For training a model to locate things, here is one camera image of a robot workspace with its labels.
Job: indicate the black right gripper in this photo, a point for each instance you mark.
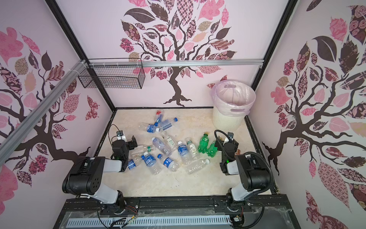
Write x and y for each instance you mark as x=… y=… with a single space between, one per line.
x=226 y=147

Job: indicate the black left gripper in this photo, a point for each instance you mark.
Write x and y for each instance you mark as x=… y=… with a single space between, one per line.
x=130 y=143

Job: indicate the Pepsi label water bottle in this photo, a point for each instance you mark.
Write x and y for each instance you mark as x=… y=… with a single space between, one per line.
x=134 y=162

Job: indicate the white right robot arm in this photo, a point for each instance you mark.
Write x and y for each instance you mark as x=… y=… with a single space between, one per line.
x=254 y=172

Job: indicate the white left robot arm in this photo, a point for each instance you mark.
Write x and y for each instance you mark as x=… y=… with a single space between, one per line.
x=85 y=176

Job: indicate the white ribbed waste bin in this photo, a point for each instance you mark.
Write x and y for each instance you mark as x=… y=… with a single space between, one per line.
x=227 y=123

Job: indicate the pink plastic bin liner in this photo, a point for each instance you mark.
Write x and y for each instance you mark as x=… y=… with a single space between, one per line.
x=233 y=98

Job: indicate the green soda bottle right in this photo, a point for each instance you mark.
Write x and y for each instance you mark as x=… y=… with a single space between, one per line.
x=212 y=150

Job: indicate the green soda bottle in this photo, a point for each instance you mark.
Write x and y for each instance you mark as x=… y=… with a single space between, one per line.
x=203 y=144
x=212 y=150

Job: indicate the green soda bottle left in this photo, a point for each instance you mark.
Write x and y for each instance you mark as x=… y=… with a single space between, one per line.
x=203 y=144

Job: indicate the white cap blue label bottle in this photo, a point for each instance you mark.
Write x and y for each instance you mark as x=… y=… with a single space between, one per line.
x=151 y=163

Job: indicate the clear slim bottle white cap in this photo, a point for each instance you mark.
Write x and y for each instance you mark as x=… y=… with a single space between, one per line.
x=161 y=146

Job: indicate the clear empty bottle white cap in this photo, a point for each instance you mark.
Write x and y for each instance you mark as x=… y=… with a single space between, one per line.
x=197 y=166

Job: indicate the Pocari Sweat bottle blue label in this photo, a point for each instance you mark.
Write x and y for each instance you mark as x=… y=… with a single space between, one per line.
x=184 y=153

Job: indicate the clear bottle white green label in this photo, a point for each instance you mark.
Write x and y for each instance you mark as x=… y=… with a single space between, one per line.
x=169 y=141

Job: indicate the blue cap pale label bottle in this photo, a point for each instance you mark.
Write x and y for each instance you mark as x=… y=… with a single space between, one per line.
x=164 y=125

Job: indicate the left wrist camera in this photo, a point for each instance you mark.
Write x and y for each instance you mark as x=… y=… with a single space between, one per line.
x=120 y=135

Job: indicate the black wire mesh basket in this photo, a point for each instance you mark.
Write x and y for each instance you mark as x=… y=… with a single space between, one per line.
x=114 y=73

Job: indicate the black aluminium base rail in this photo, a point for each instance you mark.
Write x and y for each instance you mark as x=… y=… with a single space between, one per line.
x=134 y=205

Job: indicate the white slotted cable duct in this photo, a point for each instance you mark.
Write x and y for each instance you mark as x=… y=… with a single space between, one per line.
x=89 y=223

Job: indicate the silver aluminium rail back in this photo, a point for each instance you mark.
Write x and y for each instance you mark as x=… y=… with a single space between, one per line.
x=228 y=62

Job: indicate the silver aluminium rail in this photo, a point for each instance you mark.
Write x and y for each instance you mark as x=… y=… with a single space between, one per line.
x=228 y=62
x=19 y=134

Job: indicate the silver aluminium rail left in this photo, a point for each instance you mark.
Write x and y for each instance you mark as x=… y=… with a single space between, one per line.
x=19 y=134

